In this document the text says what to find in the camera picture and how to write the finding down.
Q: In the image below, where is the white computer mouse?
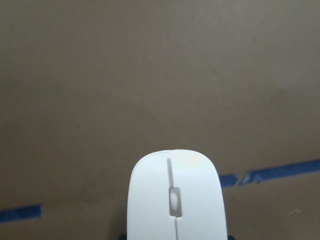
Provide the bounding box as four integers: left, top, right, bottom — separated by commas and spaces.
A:
126, 149, 228, 240

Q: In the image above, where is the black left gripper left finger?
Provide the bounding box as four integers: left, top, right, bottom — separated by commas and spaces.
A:
118, 234, 127, 240

